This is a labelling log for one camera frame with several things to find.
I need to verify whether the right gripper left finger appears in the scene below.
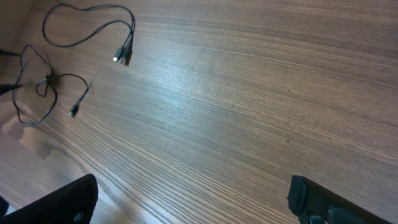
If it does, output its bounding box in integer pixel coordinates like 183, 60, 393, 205
1, 174, 98, 224

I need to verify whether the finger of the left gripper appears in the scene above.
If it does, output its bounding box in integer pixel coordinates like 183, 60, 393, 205
0, 49, 20, 57
0, 84, 24, 95

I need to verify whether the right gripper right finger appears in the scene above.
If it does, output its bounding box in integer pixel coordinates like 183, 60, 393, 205
287, 175, 388, 224

